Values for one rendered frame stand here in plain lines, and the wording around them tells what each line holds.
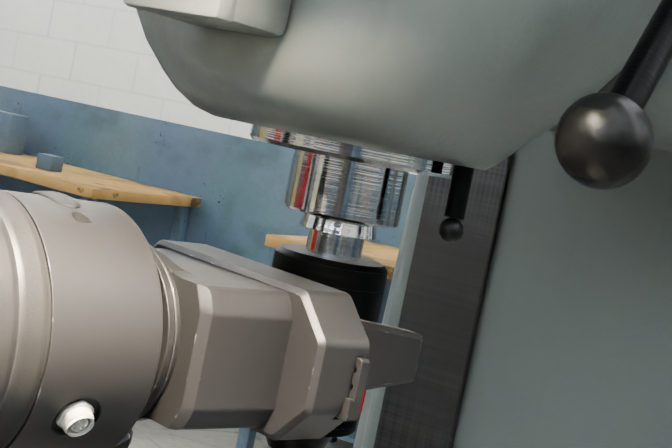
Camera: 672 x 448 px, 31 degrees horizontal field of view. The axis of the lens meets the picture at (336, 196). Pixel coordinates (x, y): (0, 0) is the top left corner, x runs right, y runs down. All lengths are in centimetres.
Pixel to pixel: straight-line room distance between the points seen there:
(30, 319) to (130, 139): 575
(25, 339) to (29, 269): 2
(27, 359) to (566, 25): 21
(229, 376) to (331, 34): 12
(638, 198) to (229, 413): 47
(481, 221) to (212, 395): 48
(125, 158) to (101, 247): 574
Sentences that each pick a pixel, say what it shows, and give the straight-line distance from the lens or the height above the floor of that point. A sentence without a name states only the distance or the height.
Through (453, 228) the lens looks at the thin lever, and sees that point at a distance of 46.
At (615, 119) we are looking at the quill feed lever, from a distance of 37.
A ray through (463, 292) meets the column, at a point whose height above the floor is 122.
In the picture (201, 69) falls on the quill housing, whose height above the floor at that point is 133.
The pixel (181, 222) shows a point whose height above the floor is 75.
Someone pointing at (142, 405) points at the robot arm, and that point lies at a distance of 40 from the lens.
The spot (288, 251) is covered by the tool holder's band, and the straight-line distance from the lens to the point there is 48.
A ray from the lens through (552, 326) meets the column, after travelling 85.
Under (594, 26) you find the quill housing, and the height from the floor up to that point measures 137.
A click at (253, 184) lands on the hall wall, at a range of 563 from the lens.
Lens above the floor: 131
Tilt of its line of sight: 3 degrees down
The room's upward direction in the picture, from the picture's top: 11 degrees clockwise
